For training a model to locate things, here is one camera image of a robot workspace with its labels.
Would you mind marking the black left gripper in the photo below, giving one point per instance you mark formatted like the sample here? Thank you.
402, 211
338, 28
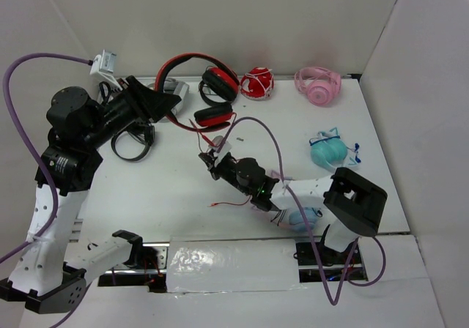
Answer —
149, 106

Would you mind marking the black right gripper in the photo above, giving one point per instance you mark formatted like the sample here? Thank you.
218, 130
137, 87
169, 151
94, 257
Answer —
210, 161

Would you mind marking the red black headphones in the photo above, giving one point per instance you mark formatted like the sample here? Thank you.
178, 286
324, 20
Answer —
218, 88

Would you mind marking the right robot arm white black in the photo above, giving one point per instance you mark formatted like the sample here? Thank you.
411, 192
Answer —
356, 203

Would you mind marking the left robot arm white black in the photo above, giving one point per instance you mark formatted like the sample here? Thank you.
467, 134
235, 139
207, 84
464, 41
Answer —
44, 280

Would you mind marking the grey white headphones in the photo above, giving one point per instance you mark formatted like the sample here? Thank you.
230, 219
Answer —
177, 88

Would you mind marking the pink blue cat-ear headphones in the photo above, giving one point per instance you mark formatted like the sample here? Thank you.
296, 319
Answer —
292, 201

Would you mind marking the teal cat-ear headphones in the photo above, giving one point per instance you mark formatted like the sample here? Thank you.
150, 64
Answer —
329, 151

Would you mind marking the red white folded headphones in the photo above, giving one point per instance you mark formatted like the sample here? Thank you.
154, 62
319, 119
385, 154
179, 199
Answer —
257, 84

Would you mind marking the white glossy cover sheet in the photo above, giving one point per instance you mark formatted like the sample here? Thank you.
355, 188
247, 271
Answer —
232, 266

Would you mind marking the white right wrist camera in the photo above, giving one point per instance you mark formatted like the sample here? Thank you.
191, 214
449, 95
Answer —
219, 150

